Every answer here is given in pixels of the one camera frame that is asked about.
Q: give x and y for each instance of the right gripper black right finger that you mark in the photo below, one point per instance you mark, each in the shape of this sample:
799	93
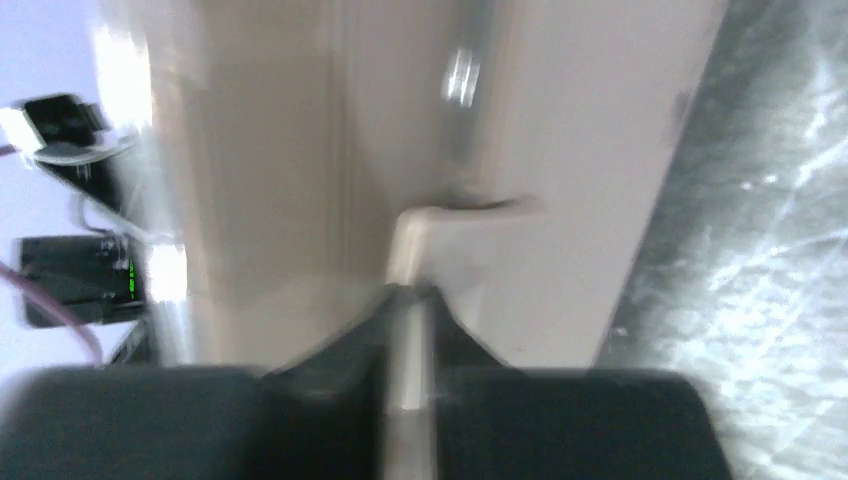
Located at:
496	421

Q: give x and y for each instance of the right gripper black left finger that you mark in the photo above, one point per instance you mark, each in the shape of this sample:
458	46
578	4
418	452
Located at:
322	418

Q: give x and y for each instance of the translucent brown tool box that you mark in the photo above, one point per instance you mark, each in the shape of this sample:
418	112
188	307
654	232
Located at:
293	160

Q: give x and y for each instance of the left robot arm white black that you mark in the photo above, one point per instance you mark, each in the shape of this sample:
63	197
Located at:
93	277

